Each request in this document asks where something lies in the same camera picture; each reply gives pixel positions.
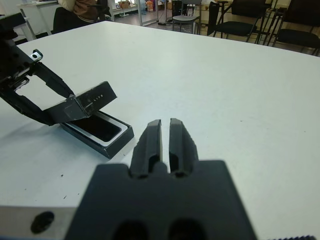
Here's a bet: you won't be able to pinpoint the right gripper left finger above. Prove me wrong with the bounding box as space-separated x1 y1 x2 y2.
129 118 164 180

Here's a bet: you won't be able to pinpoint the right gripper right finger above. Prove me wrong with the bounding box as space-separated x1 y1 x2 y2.
168 117 200 178

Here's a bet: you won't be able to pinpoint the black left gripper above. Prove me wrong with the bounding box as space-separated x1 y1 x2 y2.
0 37 76 126

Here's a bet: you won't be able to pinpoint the black phone-like camera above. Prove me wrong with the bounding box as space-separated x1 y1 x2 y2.
71 116 123 144

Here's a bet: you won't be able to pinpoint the black box lid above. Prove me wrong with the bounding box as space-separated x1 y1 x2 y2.
46 81 118 126

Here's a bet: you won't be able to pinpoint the black box base white insert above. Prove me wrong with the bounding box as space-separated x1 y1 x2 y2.
61 111 135 160

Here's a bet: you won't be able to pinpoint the person in brown top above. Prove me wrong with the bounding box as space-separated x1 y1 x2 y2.
58 0 101 22

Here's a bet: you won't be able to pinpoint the white table metal legs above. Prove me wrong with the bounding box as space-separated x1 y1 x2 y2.
109 0 161 27

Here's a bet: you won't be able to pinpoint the grey chair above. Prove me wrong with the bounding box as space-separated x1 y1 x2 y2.
171 0 202 35

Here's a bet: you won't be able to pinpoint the black mesh chair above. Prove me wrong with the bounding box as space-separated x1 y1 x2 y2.
206 0 273 45
259 0 320 56

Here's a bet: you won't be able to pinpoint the black computer tower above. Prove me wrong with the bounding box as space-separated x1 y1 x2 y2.
171 0 184 17

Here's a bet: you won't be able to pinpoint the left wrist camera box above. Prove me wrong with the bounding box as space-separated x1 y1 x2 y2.
0 12 28 47

